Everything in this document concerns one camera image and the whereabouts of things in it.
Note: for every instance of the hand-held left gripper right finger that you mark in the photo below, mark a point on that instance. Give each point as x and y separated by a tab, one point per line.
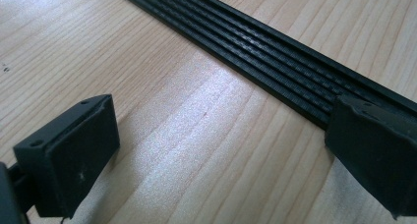
377	152

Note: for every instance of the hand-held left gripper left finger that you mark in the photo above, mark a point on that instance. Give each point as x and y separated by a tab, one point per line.
72	158

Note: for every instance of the black bar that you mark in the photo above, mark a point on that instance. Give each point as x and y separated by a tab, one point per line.
262	53

